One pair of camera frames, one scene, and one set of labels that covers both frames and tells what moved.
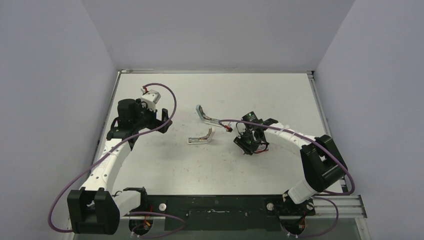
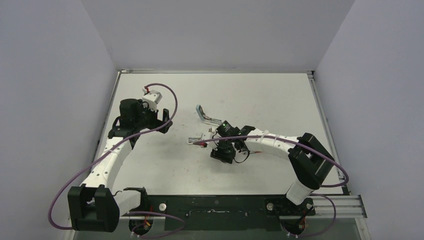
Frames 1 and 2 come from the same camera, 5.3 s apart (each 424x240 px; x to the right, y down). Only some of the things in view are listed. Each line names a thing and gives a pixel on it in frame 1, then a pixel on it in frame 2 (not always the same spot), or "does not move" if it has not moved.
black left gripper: [156, 122] does not move
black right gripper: [244, 144] → [215, 133]
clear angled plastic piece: [210, 121] does not move
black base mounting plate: [228, 212] does not move
